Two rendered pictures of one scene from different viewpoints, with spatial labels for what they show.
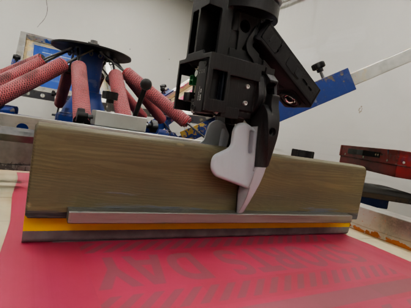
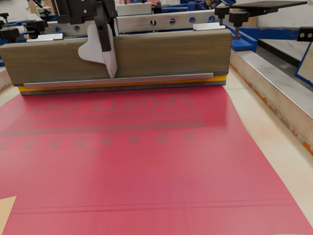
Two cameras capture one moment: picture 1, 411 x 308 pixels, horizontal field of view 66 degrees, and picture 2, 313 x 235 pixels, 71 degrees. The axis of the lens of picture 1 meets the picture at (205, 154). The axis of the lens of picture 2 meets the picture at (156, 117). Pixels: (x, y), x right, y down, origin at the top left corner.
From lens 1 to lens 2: 0.32 m
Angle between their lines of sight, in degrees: 41
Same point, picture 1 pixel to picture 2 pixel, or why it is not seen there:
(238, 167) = (96, 52)
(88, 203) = (34, 79)
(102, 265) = (36, 106)
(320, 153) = not seen: outside the picture
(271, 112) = (96, 15)
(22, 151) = not seen: hidden behind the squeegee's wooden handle
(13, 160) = not seen: hidden behind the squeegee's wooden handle
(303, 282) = (114, 118)
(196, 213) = (83, 80)
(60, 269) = (20, 107)
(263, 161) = (106, 47)
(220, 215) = (98, 80)
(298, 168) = (154, 44)
